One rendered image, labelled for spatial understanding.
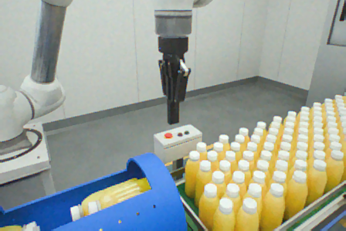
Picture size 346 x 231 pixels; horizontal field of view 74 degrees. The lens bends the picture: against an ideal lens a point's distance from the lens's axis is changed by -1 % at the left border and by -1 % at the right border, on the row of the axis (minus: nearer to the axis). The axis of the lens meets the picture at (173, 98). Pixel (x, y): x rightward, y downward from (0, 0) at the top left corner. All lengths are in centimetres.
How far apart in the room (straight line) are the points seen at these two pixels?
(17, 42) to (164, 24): 289
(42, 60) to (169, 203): 82
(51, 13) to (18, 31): 228
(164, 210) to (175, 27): 43
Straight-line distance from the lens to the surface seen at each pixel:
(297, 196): 96
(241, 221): 80
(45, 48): 112
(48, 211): 84
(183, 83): 56
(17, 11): 331
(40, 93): 122
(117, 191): 66
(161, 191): 62
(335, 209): 119
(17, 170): 113
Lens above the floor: 164
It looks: 22 degrees down
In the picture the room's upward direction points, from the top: straight up
